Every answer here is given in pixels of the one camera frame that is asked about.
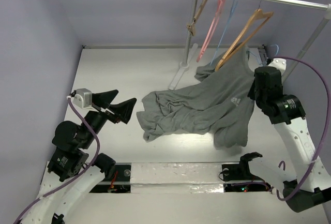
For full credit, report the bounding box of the blue plastic hanger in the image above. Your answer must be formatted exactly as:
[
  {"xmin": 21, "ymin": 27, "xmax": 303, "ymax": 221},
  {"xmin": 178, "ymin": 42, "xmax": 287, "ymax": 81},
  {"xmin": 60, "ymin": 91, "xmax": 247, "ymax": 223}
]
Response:
[{"xmin": 245, "ymin": 43, "xmax": 280, "ymax": 67}]

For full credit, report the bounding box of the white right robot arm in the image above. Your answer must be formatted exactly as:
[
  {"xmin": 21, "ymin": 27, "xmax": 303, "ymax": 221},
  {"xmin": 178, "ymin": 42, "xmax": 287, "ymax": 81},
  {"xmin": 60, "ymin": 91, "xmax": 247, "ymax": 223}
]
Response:
[{"xmin": 238, "ymin": 67, "xmax": 330, "ymax": 213}]

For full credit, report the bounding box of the white metal clothes rack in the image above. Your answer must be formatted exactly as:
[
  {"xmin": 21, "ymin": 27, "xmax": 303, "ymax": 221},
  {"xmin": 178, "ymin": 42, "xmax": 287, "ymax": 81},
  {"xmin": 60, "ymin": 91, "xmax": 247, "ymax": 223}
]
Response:
[{"xmin": 169, "ymin": 0, "xmax": 330, "ymax": 90}]

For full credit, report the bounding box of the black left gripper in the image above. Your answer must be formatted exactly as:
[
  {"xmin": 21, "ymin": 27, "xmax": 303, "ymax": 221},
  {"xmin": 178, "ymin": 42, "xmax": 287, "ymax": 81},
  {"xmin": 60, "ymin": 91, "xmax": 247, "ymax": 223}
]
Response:
[{"xmin": 81, "ymin": 88, "xmax": 138, "ymax": 147}]

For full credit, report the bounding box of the wooden clip hanger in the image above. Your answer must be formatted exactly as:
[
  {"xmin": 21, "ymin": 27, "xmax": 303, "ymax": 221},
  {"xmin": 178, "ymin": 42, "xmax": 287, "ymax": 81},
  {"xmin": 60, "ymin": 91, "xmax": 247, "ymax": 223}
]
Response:
[{"xmin": 186, "ymin": 0, "xmax": 208, "ymax": 36}]

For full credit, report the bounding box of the grey adidas t-shirt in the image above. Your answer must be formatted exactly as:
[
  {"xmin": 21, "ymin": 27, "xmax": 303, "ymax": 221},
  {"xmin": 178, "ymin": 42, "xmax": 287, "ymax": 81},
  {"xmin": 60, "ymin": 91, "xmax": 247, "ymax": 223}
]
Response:
[{"xmin": 137, "ymin": 46, "xmax": 254, "ymax": 148}]

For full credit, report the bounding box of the orange wooden hanger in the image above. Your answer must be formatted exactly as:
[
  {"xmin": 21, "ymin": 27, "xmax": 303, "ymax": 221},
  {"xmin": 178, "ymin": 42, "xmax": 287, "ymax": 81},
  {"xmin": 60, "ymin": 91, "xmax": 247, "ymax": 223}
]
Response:
[{"xmin": 215, "ymin": 7, "xmax": 274, "ymax": 71}]

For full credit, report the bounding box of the thin blue wire hanger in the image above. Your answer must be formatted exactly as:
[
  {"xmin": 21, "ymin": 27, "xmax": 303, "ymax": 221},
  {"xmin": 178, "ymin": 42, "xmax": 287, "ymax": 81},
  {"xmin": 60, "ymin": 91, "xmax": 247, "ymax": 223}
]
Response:
[{"xmin": 209, "ymin": 0, "xmax": 239, "ymax": 66}]

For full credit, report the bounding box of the pink plastic hanger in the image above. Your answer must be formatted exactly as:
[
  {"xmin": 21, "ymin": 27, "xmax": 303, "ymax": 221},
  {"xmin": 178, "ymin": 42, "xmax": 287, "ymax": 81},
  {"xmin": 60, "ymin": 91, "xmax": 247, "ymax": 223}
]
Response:
[{"xmin": 197, "ymin": 0, "xmax": 226, "ymax": 62}]

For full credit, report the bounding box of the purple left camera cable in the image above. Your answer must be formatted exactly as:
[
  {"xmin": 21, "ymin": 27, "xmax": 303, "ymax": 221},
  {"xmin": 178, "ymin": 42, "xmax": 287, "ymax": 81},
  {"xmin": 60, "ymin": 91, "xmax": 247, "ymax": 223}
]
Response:
[{"xmin": 12, "ymin": 97, "xmax": 101, "ymax": 224}]

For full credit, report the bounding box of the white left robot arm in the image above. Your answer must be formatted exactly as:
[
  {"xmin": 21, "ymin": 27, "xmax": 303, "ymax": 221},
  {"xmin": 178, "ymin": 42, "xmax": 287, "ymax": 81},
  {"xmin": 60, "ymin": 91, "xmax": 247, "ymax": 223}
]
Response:
[{"xmin": 15, "ymin": 88, "xmax": 137, "ymax": 223}]

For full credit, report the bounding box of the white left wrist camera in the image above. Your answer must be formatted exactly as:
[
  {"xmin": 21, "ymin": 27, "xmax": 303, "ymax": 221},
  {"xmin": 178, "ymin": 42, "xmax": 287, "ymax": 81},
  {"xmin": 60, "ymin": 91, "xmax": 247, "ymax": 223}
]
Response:
[{"xmin": 68, "ymin": 88, "xmax": 93, "ymax": 109}]

